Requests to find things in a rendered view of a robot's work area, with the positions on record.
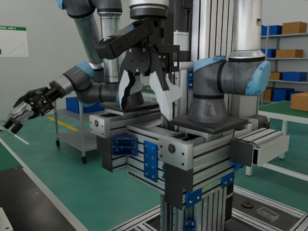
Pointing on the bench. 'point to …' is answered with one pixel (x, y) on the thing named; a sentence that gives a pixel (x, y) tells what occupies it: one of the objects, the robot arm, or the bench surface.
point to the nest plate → (4, 226)
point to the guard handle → (14, 125)
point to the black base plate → (28, 204)
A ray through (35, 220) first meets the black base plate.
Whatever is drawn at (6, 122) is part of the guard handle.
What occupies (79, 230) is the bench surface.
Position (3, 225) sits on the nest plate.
